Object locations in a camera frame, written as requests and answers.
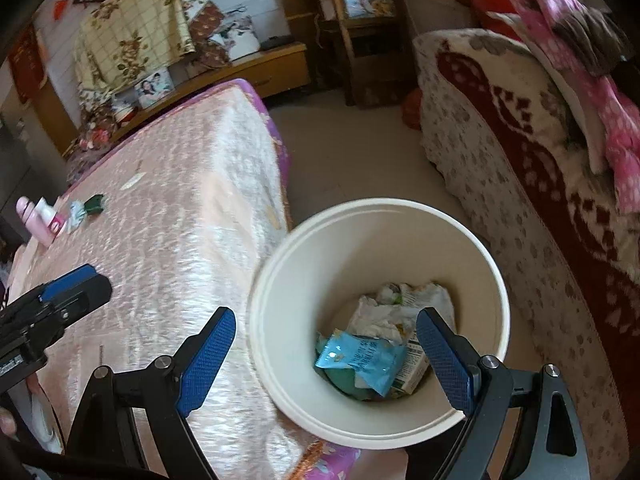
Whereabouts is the blue snack wrapper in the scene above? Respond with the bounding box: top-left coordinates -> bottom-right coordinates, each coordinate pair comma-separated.
314,330 -> 407,400

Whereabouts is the white paper trash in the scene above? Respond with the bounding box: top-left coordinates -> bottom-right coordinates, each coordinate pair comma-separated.
346,282 -> 457,346

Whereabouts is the white green medicine box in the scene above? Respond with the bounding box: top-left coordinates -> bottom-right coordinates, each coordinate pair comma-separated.
393,339 -> 430,396

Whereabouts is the teal green cloth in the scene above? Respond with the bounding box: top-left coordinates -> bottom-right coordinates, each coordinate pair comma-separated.
320,368 -> 375,401

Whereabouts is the white round trash bin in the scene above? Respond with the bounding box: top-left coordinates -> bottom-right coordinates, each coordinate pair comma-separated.
250,198 -> 511,450

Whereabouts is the person's left hand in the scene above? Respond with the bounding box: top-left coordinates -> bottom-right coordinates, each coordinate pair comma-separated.
0,408 -> 16,437

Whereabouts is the pink thermos bottle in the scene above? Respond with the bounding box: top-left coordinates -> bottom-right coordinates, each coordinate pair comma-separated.
15,196 -> 53,248

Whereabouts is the white pill bottle pink label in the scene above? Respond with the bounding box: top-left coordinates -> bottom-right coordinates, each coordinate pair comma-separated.
35,197 -> 66,237

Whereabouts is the crumpled white blue wrapper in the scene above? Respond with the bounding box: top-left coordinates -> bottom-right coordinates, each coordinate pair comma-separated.
63,200 -> 87,234

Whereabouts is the dark green wallet pouch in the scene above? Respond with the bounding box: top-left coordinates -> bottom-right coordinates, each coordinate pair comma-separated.
84,194 -> 105,216

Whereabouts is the pink quilted table cover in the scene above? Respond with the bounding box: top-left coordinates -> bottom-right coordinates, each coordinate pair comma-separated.
9,79 -> 359,479

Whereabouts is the framed family photo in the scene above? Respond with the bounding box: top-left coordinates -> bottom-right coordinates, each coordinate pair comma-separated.
134,67 -> 175,110

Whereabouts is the yellow floral hanging cloth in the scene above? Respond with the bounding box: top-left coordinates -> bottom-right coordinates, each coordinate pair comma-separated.
74,0 -> 195,93

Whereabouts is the wooden tv cabinet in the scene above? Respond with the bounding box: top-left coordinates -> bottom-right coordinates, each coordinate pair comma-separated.
32,41 -> 311,157

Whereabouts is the white rice cooker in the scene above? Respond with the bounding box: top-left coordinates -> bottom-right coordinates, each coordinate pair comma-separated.
212,22 -> 260,61

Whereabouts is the floral brown beige sofa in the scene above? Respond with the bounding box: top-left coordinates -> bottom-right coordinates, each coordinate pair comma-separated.
413,29 -> 639,479

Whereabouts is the pink dotted blanket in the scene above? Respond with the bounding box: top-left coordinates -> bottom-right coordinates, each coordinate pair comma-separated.
510,0 -> 639,214

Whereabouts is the wooden shelf rack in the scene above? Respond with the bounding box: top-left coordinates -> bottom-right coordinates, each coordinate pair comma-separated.
312,0 -> 416,108

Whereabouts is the red wall hanging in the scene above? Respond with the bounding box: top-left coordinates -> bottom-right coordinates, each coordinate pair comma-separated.
8,23 -> 47,104

